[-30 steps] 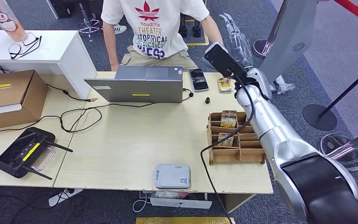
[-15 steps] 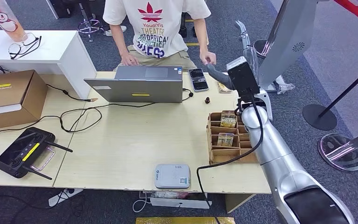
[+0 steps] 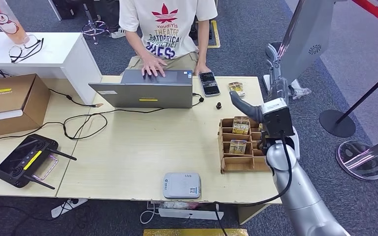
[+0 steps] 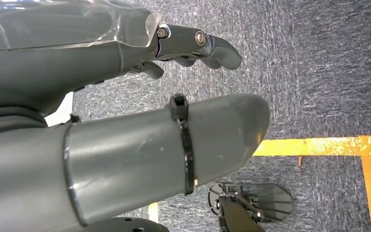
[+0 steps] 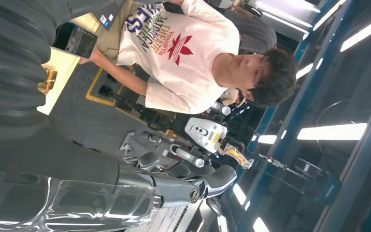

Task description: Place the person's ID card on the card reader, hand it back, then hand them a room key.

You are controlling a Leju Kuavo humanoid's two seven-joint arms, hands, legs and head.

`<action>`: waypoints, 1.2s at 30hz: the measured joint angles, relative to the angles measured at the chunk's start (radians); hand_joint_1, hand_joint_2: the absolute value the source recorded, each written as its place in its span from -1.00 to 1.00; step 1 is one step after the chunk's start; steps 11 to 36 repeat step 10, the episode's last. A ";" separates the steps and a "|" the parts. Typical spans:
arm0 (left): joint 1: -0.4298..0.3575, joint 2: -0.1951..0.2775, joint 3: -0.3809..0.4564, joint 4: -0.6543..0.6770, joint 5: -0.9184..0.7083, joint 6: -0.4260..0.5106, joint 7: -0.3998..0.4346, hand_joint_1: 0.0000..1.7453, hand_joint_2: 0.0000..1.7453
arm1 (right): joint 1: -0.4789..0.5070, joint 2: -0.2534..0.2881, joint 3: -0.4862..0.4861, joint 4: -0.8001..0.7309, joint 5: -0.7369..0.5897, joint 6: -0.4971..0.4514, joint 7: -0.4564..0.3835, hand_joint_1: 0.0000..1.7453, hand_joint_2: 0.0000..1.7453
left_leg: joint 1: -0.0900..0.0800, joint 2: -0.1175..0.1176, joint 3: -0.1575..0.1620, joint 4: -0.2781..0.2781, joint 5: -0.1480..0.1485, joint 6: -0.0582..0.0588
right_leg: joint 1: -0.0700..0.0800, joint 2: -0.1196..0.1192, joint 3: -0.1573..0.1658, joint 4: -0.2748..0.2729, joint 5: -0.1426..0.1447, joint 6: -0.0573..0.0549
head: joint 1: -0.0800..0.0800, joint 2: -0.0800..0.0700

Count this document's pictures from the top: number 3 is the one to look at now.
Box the person's left hand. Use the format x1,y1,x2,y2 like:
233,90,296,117
193,63,213,76

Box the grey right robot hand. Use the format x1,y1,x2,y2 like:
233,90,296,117
229,43,289,124

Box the person's right hand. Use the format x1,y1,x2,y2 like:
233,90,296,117
141,56,167,78

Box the wooden card organiser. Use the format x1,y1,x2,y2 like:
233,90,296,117
219,117,274,174

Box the person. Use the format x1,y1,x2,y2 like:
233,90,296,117
119,0,219,78

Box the black smartphone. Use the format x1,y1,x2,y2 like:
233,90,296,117
198,71,221,98

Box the clear plastic wrap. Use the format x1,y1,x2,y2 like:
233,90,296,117
288,80,312,100

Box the grey laptop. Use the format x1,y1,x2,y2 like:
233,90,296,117
89,69,194,109

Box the yellow floor tape square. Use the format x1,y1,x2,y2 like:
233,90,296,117
195,20,221,49

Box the stack of hotel cards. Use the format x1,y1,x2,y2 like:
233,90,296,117
228,82,246,98

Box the silver kiosk stand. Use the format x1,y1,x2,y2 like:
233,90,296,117
263,0,336,98

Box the chrome stool base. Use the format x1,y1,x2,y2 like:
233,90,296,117
82,3,106,45

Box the black stanchion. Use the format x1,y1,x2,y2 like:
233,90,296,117
319,63,378,138

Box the chrome stanchion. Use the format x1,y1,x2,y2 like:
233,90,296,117
336,133,378,181
266,0,307,62

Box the white cabinet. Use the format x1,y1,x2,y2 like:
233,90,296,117
0,31,102,106

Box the red barrier belt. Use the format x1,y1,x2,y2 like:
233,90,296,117
352,0,378,31

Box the wooden desk leg panel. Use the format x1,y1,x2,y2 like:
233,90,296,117
238,203,271,225

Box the black-framed glasses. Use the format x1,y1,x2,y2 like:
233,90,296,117
9,34,45,63

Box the pink wrapped package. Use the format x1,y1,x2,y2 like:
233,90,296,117
159,201,218,211

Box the long white power strip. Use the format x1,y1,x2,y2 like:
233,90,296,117
157,208,224,221

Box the brown cardboard box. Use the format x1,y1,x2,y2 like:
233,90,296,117
0,73,51,138

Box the clear purple-edged sleeve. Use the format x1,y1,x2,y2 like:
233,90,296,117
32,154,60,182

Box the pink snowman drink cup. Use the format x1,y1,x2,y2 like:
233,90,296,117
0,0,30,45

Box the shiny yellow floor tape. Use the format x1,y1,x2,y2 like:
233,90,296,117
143,228,249,236

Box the black controller with antennas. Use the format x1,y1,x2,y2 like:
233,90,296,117
0,134,78,191

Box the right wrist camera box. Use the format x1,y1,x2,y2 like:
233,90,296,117
260,97,295,139

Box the black laptop charger cable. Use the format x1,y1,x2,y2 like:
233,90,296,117
192,92,205,107

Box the long black looped cable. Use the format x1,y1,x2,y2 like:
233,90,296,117
0,107,165,141

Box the black cable with brown plug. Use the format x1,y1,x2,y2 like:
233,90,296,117
49,88,104,108

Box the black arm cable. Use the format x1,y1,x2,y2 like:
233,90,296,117
213,130,293,236

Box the white cable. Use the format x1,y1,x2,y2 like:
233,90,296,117
139,208,160,225

